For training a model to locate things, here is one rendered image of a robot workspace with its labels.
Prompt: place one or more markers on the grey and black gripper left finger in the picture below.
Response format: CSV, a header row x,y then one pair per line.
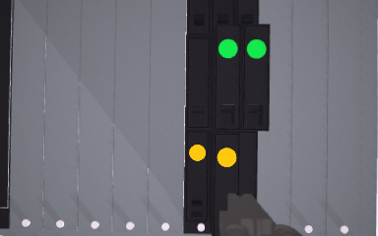
x,y
236,220

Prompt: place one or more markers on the black server rack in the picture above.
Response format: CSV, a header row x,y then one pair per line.
x,y
94,106

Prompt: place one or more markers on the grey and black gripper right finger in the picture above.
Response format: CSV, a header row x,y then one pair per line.
x,y
263,224

